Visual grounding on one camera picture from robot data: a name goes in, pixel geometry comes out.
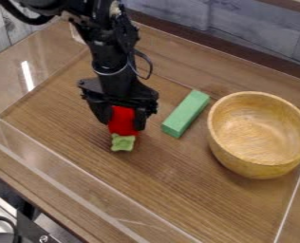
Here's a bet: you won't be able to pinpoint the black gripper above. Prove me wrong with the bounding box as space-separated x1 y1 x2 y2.
77 68 159 131

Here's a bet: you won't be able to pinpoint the red felt strawberry toy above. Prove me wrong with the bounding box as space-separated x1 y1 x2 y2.
109 106 138 152

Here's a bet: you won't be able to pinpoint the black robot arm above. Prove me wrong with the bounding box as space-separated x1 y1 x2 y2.
0 0 159 131

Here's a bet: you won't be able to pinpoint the green rectangular block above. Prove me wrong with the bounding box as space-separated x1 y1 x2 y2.
162 90 210 138

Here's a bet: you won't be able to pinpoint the light wooden bowl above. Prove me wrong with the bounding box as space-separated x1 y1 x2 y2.
207 91 300 179

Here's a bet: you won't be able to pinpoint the black equipment bottom left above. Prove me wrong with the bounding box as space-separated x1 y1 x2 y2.
0 213 62 243

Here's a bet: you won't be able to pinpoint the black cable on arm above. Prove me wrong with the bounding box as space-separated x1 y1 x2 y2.
126 48 155 81

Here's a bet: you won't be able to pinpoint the clear acrylic tray enclosure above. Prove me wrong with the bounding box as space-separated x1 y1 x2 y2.
0 10 300 243

